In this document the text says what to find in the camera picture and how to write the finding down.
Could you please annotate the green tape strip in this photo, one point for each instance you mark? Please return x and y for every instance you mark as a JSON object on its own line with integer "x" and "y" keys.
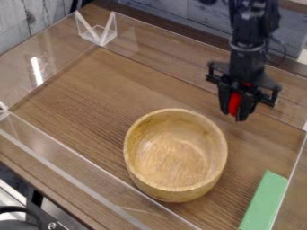
{"x": 263, "y": 206}

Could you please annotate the clear acrylic front wall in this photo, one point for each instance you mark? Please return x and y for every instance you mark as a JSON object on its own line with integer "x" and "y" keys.
{"x": 99, "y": 199}

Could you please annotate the black table clamp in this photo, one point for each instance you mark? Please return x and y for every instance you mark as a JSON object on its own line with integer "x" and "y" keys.
{"x": 44, "y": 220}

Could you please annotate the red plush strawberry toy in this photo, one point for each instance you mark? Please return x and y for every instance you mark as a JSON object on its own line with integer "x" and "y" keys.
{"x": 235, "y": 97}

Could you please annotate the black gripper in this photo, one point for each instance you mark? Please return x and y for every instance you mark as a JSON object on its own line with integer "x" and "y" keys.
{"x": 246, "y": 68}

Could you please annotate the clear acrylic corner bracket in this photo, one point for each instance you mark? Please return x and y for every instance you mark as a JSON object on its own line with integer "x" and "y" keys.
{"x": 100, "y": 35}

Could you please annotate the wooden bowl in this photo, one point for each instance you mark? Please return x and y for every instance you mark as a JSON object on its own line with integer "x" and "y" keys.
{"x": 175, "y": 154}

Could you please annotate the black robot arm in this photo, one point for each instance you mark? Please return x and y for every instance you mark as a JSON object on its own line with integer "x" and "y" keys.
{"x": 254, "y": 20}

